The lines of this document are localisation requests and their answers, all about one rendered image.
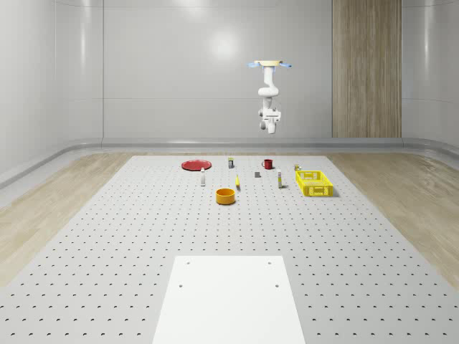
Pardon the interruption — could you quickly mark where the yellow basket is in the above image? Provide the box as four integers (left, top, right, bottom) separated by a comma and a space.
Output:
294, 169, 334, 198

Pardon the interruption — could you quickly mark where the red plate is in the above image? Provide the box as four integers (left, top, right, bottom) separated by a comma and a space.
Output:
181, 159, 213, 173

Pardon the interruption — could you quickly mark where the yellow bowl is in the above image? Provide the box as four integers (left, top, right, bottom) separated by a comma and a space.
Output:
214, 188, 237, 206

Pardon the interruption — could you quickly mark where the white board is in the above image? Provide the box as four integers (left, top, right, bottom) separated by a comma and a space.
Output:
151, 254, 307, 344

